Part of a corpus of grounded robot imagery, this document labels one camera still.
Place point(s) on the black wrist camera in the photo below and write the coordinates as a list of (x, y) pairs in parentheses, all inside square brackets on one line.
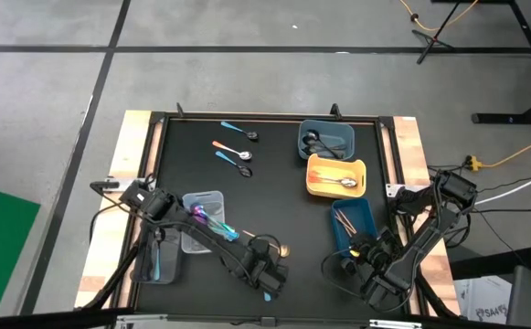
[(348, 265), (261, 249)]

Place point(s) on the blue plastic bin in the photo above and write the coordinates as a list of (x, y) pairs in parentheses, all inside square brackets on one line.
[(361, 210)]

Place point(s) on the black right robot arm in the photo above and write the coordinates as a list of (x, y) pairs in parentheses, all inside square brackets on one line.
[(429, 233)]

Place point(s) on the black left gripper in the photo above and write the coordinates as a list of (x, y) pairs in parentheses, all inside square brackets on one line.
[(272, 274)]

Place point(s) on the white metal bracket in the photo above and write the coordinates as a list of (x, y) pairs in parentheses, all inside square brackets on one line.
[(395, 324), (391, 189)]

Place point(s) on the yellow plastic bin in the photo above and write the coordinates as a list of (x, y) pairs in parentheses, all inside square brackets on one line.
[(338, 192)]

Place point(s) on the wooden table side board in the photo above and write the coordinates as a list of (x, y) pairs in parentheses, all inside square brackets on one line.
[(109, 237), (411, 146)]

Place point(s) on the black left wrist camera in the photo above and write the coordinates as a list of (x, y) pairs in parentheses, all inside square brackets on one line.
[(261, 249)]

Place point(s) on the black tripod stand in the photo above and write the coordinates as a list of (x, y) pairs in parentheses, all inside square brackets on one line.
[(429, 43)]

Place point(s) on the small spoons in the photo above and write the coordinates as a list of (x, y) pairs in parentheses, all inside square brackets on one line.
[(245, 171)]

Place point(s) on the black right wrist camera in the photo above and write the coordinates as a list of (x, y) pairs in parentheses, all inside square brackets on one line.
[(348, 265)]

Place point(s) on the grey-blue plastic bin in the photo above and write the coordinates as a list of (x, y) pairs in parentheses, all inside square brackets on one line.
[(304, 125)]

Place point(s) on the black aluminium table frame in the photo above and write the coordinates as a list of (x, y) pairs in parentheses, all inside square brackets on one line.
[(269, 116)]

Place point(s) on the white cardboard box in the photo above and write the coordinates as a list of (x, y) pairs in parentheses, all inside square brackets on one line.
[(484, 301)]

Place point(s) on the clear plastic bin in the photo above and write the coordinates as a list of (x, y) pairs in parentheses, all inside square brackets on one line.
[(192, 247)]

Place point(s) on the smoked dark plastic bin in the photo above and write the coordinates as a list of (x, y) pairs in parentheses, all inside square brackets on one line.
[(169, 265)]

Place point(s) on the black desk frame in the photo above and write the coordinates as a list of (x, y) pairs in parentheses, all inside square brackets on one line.
[(521, 109)]

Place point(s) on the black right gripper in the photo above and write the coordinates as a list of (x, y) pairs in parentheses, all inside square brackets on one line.
[(377, 253)]

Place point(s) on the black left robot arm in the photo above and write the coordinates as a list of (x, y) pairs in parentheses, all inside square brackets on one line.
[(210, 242)]

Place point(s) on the green floor mat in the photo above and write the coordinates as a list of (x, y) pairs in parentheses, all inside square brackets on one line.
[(0, 251)]

